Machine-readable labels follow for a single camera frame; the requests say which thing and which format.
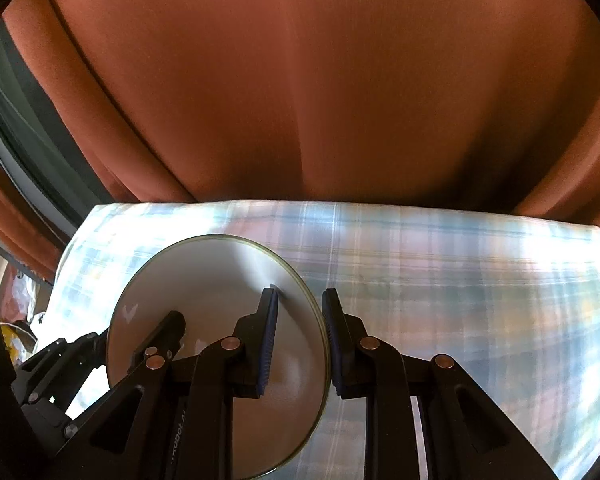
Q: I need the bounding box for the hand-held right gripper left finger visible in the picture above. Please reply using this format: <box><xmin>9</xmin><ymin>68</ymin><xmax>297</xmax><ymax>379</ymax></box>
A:
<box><xmin>52</xmin><ymin>286</ymin><xmax>281</xmax><ymax>480</ymax></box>

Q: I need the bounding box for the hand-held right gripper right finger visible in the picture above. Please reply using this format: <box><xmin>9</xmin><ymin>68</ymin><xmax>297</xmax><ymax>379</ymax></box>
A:
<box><xmin>321</xmin><ymin>288</ymin><xmax>561</xmax><ymax>480</ymax></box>

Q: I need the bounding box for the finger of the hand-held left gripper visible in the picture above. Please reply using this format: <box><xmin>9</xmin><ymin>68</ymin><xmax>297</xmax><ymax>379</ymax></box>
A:
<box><xmin>10</xmin><ymin>331</ymin><xmax>112</xmax><ymax>456</ymax></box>
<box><xmin>124</xmin><ymin>311</ymin><xmax>187</xmax><ymax>378</ymax></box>

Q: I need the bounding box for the green floral bowl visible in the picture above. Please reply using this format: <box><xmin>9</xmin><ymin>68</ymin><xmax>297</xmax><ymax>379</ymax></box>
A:
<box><xmin>107</xmin><ymin>235</ymin><xmax>329</xmax><ymax>479</ymax></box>

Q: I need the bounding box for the yellow object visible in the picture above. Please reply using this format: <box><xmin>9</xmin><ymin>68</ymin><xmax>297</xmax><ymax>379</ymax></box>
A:
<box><xmin>0</xmin><ymin>324</ymin><xmax>32</xmax><ymax>368</ymax></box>

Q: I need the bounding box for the colourful plastic bag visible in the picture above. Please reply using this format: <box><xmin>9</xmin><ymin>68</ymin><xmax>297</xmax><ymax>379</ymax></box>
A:
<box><xmin>0</xmin><ymin>265</ymin><xmax>42</xmax><ymax>322</ymax></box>

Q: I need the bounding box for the plaid tablecloth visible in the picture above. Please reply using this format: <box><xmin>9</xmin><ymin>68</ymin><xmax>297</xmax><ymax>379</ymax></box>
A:
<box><xmin>30</xmin><ymin>200</ymin><xmax>600</xmax><ymax>480</ymax></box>

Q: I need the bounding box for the orange curtain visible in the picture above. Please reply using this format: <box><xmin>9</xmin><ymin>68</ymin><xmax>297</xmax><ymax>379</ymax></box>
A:
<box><xmin>0</xmin><ymin>0</ymin><xmax>600</xmax><ymax>281</ymax></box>

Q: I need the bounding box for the dark window frame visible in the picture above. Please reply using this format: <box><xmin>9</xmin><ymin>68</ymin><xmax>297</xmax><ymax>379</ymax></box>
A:
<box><xmin>0</xmin><ymin>20</ymin><xmax>98</xmax><ymax>261</ymax></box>

